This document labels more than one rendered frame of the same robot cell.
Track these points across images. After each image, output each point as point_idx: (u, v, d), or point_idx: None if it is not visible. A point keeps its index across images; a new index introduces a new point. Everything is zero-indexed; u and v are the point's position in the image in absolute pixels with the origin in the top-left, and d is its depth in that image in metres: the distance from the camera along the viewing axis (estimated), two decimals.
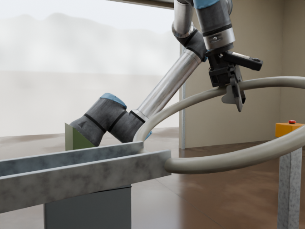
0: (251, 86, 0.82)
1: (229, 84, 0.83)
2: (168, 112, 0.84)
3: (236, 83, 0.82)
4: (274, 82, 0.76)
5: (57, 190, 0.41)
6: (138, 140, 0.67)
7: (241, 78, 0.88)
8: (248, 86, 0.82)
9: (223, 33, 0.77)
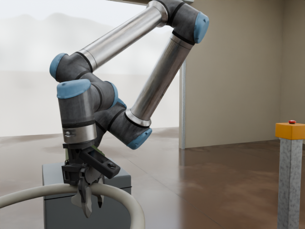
0: (101, 192, 0.72)
1: None
2: (0, 202, 0.70)
3: (86, 186, 0.72)
4: (118, 197, 0.67)
5: None
6: None
7: (102, 178, 0.79)
8: (99, 191, 0.72)
9: (77, 130, 0.69)
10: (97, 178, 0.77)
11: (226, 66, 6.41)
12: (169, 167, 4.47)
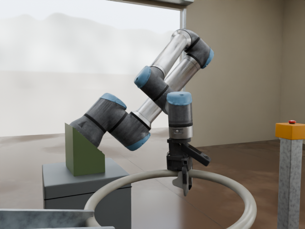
0: (198, 176, 0.96)
1: (181, 171, 0.97)
2: (124, 181, 0.94)
3: (186, 172, 0.96)
4: (215, 178, 0.91)
5: None
6: (90, 206, 0.75)
7: (192, 167, 1.03)
8: (195, 175, 0.96)
9: (184, 129, 0.94)
10: None
11: (226, 66, 6.41)
12: None
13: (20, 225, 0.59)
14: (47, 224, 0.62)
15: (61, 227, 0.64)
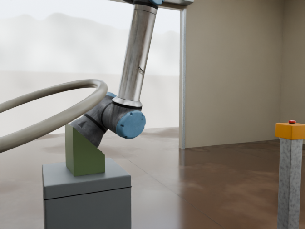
0: (71, 87, 0.91)
1: None
2: None
3: None
4: (85, 83, 0.87)
5: None
6: None
7: None
8: (69, 87, 0.92)
9: None
10: None
11: (226, 66, 6.41)
12: (169, 167, 4.47)
13: None
14: None
15: None
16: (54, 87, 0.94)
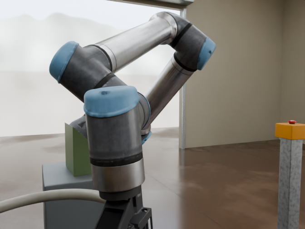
0: (99, 200, 0.72)
1: None
2: None
3: None
4: None
5: None
6: None
7: None
8: (96, 198, 0.72)
9: (91, 166, 0.44)
10: None
11: (226, 66, 6.41)
12: (169, 167, 4.47)
13: None
14: None
15: None
16: (78, 193, 0.75)
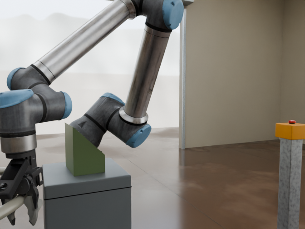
0: None
1: None
2: None
3: None
4: None
5: None
6: None
7: (33, 198, 0.73)
8: (2, 172, 0.96)
9: (0, 139, 0.71)
10: (28, 195, 0.73)
11: (226, 66, 6.41)
12: (169, 167, 4.47)
13: None
14: None
15: None
16: None
